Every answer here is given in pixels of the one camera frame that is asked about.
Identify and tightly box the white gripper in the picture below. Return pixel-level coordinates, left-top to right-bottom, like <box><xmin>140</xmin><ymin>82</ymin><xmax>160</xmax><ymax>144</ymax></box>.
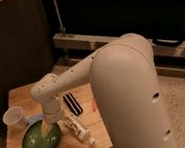
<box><xmin>41</xmin><ymin>108</ymin><xmax>62</xmax><ymax>136</ymax></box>

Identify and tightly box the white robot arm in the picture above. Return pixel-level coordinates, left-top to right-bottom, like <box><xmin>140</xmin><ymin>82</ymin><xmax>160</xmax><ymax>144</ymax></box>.
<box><xmin>30</xmin><ymin>33</ymin><xmax>178</xmax><ymax>148</ymax></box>

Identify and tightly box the green ceramic bowl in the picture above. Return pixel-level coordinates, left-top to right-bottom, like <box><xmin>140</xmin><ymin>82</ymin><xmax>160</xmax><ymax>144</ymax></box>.
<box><xmin>21</xmin><ymin>121</ymin><xmax>61</xmax><ymax>148</ymax></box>

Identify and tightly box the black striped eraser block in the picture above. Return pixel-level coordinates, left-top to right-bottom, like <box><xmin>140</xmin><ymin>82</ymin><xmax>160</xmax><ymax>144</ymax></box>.
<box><xmin>63</xmin><ymin>92</ymin><xmax>83</xmax><ymax>116</ymax></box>

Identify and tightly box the wooden table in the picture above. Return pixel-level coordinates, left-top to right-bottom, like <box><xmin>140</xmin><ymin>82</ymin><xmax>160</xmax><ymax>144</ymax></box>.
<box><xmin>6</xmin><ymin>84</ymin><xmax>112</xmax><ymax>148</ymax></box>

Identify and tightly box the white plastic cup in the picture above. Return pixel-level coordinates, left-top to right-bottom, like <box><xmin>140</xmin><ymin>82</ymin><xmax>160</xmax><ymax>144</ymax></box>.
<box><xmin>2</xmin><ymin>106</ymin><xmax>28</xmax><ymax>130</ymax></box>

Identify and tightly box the orange toy carrot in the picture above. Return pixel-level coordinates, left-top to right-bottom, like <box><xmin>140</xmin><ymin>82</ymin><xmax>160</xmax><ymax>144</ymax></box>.
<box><xmin>92</xmin><ymin>100</ymin><xmax>97</xmax><ymax>112</ymax></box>

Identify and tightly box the metal shelf rack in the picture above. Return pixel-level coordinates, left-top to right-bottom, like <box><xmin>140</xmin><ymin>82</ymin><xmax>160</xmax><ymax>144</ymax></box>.
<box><xmin>44</xmin><ymin>0</ymin><xmax>185</xmax><ymax>77</ymax></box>

